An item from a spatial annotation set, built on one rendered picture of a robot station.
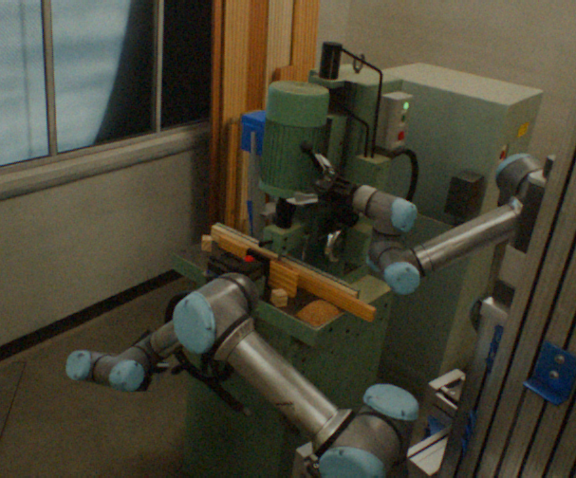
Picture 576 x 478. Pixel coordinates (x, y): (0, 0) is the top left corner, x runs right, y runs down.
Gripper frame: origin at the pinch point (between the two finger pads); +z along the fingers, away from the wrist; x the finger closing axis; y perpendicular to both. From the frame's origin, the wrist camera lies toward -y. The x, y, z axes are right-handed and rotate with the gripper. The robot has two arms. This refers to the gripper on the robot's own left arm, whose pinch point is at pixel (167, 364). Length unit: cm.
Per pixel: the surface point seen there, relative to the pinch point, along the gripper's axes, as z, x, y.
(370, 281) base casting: 62, 20, -46
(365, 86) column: 10, 17, -99
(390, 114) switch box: 22, 21, -96
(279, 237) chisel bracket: 13, 9, -48
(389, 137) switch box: 26, 23, -90
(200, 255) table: 16.4, -18.6, -31.3
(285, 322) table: 12.5, 23.4, -25.7
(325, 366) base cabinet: 39, 28, -15
